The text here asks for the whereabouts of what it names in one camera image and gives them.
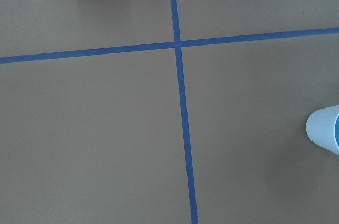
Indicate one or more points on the light blue plastic cup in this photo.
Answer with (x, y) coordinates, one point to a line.
(322, 128)

